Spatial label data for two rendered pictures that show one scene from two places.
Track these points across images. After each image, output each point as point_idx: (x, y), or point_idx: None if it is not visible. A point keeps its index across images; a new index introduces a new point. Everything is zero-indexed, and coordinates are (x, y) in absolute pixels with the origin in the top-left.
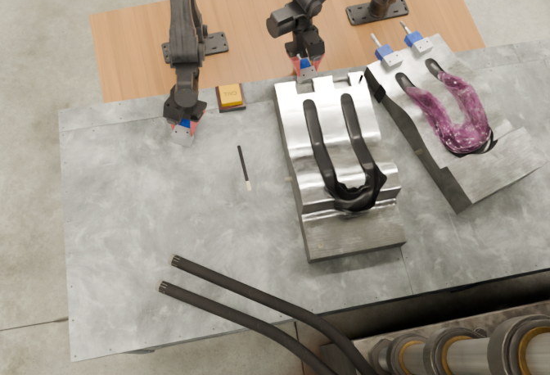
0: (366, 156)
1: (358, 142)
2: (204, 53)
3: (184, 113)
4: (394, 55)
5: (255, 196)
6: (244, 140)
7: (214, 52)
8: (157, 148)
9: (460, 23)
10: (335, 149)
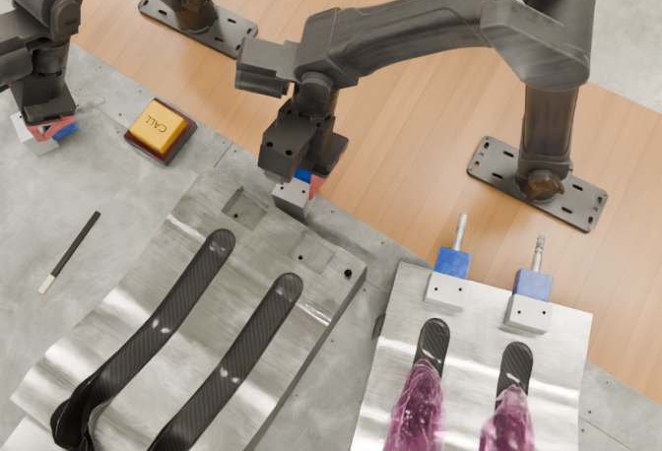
0: (203, 417)
1: (231, 379)
2: (64, 20)
3: (17, 96)
4: (455, 284)
5: (38, 309)
6: (114, 211)
7: (212, 46)
8: (0, 120)
9: None
10: (178, 354)
